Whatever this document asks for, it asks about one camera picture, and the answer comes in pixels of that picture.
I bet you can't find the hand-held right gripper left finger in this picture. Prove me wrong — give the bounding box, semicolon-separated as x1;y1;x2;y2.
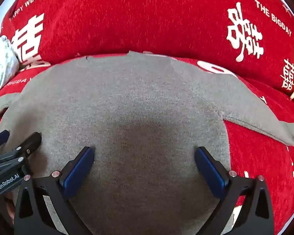
13;146;96;235

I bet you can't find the red printed sofa cover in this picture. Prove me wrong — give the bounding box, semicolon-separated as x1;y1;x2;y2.
0;0;294;233

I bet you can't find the white floral cloth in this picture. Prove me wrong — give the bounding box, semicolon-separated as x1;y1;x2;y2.
0;35;20;98

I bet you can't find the grey knit sweater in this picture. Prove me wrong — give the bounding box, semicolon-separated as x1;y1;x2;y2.
0;51;294;235

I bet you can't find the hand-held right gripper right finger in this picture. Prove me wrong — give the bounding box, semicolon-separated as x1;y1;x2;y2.
195;146;275;235

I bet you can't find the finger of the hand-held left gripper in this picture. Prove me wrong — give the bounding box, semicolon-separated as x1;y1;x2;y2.
0;130;10;151
0;132;43;175

